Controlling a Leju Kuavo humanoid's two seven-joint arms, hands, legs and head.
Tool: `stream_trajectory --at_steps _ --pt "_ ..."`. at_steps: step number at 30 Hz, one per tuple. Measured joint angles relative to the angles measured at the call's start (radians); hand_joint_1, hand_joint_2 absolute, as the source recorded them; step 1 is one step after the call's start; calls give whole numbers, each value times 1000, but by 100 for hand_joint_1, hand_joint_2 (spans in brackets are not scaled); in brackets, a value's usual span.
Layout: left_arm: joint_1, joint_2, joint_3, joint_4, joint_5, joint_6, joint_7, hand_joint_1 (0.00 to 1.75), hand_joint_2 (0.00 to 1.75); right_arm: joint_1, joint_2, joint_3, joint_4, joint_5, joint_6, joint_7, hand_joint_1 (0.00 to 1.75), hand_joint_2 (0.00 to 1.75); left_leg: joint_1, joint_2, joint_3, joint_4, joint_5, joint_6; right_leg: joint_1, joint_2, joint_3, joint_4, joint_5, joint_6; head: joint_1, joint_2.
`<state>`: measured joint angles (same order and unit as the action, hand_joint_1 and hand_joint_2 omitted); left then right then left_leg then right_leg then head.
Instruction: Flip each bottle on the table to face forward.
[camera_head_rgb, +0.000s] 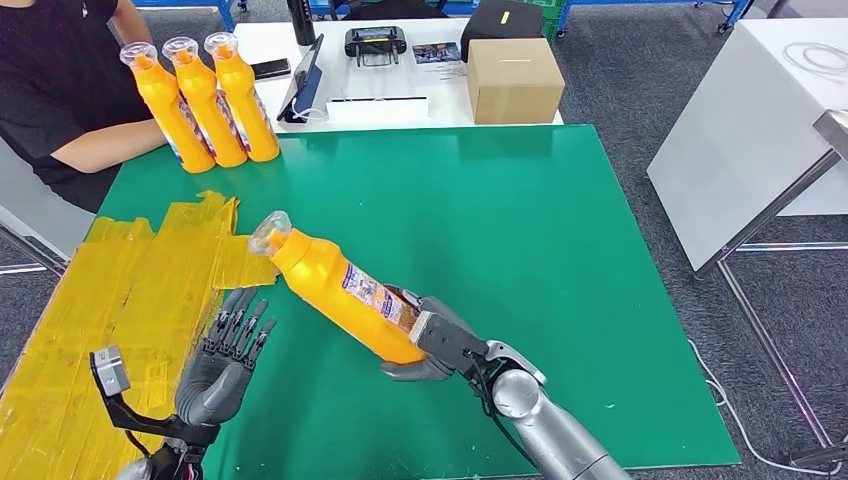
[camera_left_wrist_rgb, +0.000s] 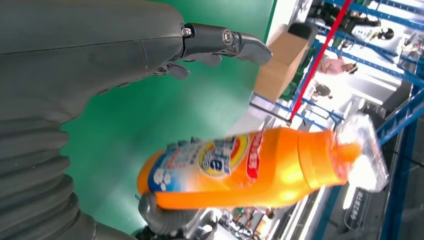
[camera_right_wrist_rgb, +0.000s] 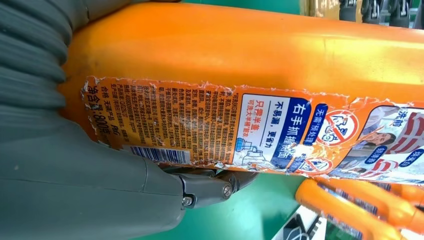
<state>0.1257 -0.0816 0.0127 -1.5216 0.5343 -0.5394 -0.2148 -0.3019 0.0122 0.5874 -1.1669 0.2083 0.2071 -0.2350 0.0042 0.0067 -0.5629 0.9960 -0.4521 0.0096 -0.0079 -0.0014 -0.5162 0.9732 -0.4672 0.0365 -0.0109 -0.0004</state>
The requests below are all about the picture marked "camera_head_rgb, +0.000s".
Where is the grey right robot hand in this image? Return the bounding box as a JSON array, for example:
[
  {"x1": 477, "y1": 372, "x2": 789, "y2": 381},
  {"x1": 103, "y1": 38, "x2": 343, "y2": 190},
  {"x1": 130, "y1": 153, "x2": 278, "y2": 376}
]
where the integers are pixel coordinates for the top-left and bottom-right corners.
[{"x1": 379, "y1": 284, "x2": 478, "y2": 384}]

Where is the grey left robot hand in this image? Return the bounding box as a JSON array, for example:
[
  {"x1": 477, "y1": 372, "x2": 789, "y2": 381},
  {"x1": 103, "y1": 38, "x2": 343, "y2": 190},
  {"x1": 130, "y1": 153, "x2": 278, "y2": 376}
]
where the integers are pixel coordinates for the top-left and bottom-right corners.
[{"x1": 174, "y1": 286, "x2": 278, "y2": 429}]

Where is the orange juice bottle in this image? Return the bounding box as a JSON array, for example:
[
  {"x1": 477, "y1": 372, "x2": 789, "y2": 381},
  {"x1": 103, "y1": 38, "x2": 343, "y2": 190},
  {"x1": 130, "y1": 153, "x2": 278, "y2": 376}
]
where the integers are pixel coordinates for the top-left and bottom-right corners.
[
  {"x1": 247, "y1": 210, "x2": 429, "y2": 366},
  {"x1": 119, "y1": 41, "x2": 217, "y2": 175},
  {"x1": 203, "y1": 31, "x2": 282, "y2": 164},
  {"x1": 161, "y1": 36, "x2": 249, "y2": 169}
]

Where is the green table board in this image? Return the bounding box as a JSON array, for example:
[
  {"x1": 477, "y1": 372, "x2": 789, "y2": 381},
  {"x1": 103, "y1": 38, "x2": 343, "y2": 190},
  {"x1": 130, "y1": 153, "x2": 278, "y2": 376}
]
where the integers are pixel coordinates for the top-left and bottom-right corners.
[{"x1": 95, "y1": 123, "x2": 741, "y2": 480}]

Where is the yellow tape patch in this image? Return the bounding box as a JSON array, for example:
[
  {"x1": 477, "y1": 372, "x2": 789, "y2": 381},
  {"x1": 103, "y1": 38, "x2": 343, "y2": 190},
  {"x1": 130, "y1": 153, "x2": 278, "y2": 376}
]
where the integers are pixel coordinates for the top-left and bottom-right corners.
[{"x1": 0, "y1": 190, "x2": 283, "y2": 480}]

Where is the flat white box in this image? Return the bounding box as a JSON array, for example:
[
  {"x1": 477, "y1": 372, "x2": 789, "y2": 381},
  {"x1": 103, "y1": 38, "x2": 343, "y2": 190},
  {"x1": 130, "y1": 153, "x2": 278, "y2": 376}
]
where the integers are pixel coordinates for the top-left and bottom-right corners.
[{"x1": 325, "y1": 96, "x2": 430, "y2": 126}]

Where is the white desk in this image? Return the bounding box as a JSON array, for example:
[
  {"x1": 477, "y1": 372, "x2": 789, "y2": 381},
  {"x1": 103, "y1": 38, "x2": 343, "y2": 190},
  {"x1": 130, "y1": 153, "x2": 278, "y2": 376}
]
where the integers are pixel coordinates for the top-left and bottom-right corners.
[{"x1": 0, "y1": 135, "x2": 97, "y2": 278}]

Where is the brown cardboard box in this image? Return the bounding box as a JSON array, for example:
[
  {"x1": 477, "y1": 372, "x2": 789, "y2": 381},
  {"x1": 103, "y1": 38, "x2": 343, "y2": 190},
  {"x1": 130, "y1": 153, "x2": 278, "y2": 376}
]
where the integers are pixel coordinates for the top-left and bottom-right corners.
[{"x1": 465, "y1": 37, "x2": 566, "y2": 126}]

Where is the printed leaflet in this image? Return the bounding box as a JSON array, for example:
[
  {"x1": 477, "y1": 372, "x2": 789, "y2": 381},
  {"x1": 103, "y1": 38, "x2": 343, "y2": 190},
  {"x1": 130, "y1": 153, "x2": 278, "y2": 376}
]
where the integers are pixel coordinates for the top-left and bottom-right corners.
[{"x1": 411, "y1": 41, "x2": 465, "y2": 79}]

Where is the tablet in blue case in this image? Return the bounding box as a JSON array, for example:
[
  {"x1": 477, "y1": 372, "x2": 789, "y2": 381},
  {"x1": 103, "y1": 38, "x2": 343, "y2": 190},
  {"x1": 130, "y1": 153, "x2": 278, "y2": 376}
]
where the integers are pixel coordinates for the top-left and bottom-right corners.
[{"x1": 276, "y1": 33, "x2": 326, "y2": 125}]

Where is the black handheld controller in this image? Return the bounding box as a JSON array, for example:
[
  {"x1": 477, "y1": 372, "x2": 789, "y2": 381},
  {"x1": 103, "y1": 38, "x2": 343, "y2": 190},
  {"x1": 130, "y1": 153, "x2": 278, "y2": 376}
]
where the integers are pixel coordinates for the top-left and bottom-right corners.
[{"x1": 343, "y1": 25, "x2": 408, "y2": 68}]

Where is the black carrying case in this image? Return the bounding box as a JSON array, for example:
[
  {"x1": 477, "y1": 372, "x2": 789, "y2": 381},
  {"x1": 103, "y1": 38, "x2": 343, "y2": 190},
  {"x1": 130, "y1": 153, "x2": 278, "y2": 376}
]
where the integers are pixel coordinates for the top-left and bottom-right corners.
[{"x1": 459, "y1": 0, "x2": 545, "y2": 64}]

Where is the black smartphone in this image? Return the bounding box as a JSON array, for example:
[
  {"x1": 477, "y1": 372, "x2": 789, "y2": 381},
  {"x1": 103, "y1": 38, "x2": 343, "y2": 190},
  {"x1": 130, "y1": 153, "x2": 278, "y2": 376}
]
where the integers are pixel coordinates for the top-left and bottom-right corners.
[{"x1": 251, "y1": 58, "x2": 293, "y2": 82}]

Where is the black chair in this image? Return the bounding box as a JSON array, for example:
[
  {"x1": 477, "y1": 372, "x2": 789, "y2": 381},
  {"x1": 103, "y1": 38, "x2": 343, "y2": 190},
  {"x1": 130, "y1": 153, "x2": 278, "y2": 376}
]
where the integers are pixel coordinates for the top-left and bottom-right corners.
[{"x1": 329, "y1": 0, "x2": 475, "y2": 21}]

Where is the green plastic crate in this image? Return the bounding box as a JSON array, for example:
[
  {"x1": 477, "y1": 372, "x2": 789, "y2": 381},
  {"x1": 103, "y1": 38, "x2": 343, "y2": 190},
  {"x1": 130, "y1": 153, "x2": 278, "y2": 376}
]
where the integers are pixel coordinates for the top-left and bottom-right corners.
[{"x1": 513, "y1": 0, "x2": 571, "y2": 42}]

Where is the black flask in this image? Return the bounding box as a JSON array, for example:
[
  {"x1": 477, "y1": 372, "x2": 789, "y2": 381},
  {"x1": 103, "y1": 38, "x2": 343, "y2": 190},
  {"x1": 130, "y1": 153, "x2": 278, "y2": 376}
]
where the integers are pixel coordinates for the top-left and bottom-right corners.
[{"x1": 285, "y1": 0, "x2": 317, "y2": 47}]

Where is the large white table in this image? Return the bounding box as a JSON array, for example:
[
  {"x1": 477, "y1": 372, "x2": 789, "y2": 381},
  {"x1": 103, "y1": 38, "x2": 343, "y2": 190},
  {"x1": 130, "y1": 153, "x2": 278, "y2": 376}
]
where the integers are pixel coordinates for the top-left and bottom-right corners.
[{"x1": 646, "y1": 17, "x2": 848, "y2": 273}]

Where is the person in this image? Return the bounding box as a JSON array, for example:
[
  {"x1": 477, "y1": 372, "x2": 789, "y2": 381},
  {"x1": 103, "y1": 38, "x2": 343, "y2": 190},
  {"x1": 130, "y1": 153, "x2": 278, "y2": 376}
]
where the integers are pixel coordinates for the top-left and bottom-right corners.
[{"x1": 0, "y1": 0, "x2": 168, "y2": 215}]

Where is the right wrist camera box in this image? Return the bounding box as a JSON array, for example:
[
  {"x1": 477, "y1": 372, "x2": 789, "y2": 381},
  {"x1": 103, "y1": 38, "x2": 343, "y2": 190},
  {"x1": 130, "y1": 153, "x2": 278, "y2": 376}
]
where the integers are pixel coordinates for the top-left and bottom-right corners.
[{"x1": 409, "y1": 311, "x2": 493, "y2": 378}]

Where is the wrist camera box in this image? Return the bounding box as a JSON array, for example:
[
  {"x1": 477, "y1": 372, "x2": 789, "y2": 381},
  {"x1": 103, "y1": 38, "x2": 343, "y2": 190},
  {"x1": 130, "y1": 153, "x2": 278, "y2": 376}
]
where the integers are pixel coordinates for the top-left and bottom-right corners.
[
  {"x1": 89, "y1": 345, "x2": 134, "y2": 399},
  {"x1": 409, "y1": 311, "x2": 493, "y2": 378}
]

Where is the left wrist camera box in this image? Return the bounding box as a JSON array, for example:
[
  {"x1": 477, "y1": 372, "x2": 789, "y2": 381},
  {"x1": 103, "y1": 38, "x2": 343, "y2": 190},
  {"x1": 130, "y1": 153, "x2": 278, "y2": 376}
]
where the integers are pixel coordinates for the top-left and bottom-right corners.
[{"x1": 89, "y1": 345, "x2": 134, "y2": 399}]

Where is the thin white cable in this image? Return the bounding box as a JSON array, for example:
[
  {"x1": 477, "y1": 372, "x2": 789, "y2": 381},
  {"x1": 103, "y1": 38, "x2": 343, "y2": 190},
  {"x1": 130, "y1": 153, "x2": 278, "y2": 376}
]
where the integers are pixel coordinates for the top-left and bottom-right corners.
[{"x1": 289, "y1": 95, "x2": 329, "y2": 125}]

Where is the white floor cable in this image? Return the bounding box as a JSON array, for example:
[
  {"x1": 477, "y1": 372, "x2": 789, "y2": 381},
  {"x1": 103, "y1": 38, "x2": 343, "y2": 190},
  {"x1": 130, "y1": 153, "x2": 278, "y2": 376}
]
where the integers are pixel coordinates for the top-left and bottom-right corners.
[{"x1": 686, "y1": 337, "x2": 843, "y2": 477}]

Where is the steel table frame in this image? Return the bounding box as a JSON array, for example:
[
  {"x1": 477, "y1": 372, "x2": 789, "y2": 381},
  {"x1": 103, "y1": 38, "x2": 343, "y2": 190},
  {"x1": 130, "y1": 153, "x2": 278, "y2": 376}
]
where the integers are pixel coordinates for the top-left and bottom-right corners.
[{"x1": 694, "y1": 109, "x2": 848, "y2": 470}]

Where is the blue metal cart frame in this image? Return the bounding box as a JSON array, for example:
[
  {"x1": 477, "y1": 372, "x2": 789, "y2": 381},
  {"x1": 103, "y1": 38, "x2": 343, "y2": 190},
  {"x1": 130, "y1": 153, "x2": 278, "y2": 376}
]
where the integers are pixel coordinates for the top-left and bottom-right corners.
[
  {"x1": 555, "y1": 0, "x2": 757, "y2": 36},
  {"x1": 132, "y1": 0, "x2": 249, "y2": 33}
]

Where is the coiled white cable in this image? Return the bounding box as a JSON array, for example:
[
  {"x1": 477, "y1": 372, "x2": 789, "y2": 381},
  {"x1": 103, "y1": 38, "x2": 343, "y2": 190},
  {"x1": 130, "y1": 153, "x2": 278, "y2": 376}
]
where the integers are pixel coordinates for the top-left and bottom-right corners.
[{"x1": 782, "y1": 40, "x2": 848, "y2": 81}]

